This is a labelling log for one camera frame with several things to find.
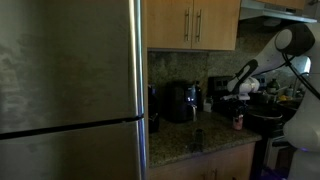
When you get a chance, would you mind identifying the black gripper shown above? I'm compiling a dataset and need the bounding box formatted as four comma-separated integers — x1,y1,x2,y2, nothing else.
230,99,248,117

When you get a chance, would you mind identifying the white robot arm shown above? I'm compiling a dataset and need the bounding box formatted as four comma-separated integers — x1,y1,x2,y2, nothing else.
227,23,320,180

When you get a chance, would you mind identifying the black frying pan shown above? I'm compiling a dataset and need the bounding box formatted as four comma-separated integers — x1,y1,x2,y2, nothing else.
248,107,282,120

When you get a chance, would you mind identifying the small white salt box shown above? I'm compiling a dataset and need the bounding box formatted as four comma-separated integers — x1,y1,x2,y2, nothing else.
203,97,213,112

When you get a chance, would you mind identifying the dark glass bottle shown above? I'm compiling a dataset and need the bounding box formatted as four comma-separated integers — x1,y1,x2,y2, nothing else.
195,81,203,111

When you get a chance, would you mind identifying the wooden lower cabinet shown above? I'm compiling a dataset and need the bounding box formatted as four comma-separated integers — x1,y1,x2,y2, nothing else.
149,143,255,180

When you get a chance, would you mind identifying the wooden cabinet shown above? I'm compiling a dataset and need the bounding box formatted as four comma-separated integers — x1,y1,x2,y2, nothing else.
146,0,241,50
149,143,255,180

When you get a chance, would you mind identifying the black kitchen stove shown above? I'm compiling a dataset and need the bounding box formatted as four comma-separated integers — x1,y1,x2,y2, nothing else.
208,75,299,178

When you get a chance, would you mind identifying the black coffee maker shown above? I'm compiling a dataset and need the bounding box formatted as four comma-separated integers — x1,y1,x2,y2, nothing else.
148,85,159,133

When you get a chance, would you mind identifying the range hood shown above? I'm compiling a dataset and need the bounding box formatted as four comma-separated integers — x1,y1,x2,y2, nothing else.
239,0,319,23

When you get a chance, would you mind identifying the wooden upper cabinet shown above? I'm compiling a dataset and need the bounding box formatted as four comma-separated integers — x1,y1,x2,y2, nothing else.
146,0,241,50

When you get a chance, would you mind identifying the stainless steel refrigerator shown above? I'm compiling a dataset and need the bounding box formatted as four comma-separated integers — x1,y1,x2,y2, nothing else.
0,0,147,180

